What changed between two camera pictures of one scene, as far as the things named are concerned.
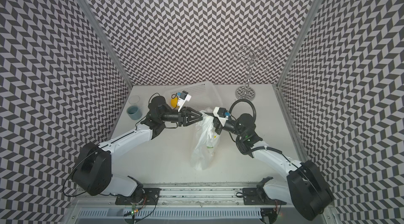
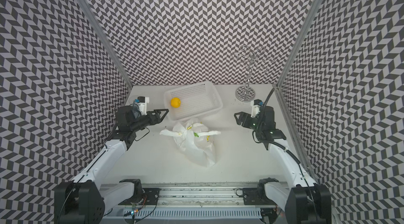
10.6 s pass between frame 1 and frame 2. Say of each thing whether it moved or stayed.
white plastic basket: stayed
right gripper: moved
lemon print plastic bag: moved
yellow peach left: stayed
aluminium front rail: stayed
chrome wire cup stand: stayed
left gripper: moved
